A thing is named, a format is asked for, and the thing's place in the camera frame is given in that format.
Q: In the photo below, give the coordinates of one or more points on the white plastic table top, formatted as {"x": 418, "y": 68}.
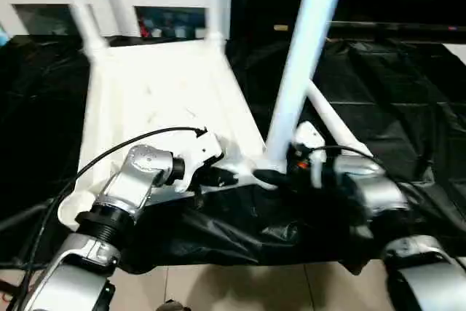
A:
{"x": 145, "y": 78}

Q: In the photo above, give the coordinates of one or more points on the dark shoe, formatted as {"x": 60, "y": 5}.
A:
{"x": 171, "y": 305}

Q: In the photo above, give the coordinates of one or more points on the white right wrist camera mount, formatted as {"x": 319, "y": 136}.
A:
{"x": 307, "y": 132}

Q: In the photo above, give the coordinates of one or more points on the blue patterned roll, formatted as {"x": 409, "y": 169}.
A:
{"x": 3, "y": 36}

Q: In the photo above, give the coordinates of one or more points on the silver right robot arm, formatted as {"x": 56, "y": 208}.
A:
{"x": 378, "y": 187}

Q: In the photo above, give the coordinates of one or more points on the long black pole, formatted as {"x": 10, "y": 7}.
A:
{"x": 400, "y": 27}

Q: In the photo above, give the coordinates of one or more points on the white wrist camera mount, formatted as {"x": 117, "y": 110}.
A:
{"x": 307, "y": 132}
{"x": 204, "y": 147}

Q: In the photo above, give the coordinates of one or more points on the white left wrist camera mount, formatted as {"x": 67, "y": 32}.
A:
{"x": 204, "y": 147}

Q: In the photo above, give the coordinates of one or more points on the white flat board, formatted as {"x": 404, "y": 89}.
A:
{"x": 457, "y": 50}

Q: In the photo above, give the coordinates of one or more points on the red bottle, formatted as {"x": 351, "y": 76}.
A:
{"x": 143, "y": 28}

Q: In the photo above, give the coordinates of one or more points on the white plastic table leg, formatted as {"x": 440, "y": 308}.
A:
{"x": 215, "y": 5}
{"x": 82, "y": 16}
{"x": 335, "y": 118}
{"x": 306, "y": 52}

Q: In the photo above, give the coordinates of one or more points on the tan tape piece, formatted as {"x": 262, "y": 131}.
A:
{"x": 280, "y": 28}

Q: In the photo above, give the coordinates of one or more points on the black plastic sheet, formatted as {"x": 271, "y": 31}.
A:
{"x": 400, "y": 107}

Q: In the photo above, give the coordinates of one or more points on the small white jar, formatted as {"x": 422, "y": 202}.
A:
{"x": 198, "y": 33}
{"x": 156, "y": 32}

